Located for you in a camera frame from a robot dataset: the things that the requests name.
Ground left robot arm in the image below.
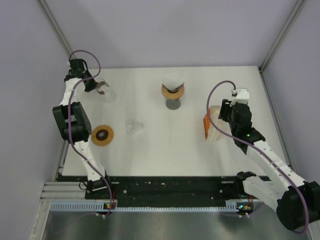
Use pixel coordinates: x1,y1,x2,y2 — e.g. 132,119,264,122
52,58,114,199

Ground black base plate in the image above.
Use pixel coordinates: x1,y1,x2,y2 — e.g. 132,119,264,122
85,176,249,208

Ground orange coffee filter box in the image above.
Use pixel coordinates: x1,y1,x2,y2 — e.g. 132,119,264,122
203,105,224,143

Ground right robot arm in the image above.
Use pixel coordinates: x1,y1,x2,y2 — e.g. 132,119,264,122
218,99,320,231

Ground aluminium frame rail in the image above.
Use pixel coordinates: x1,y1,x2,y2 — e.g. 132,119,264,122
39,181,315,201

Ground clear glass carafe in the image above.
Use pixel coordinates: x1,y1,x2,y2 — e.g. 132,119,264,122
95,77,117,104

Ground grey cable duct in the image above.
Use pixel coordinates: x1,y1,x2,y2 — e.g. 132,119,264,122
50,201,253,213

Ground clear glass dripper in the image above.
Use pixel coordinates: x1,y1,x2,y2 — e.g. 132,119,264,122
125,118,145,135

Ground grey glass carafe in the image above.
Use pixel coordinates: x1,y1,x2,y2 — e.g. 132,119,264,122
165,98,181,110

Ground grey glass dripper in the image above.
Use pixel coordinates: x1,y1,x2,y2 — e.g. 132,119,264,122
162,81,184,93

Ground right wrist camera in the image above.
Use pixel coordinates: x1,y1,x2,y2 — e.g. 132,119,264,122
230,88,250,106

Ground wooden dripper ring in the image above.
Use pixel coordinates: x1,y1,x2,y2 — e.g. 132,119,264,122
161,84,186,100
90,124,116,147

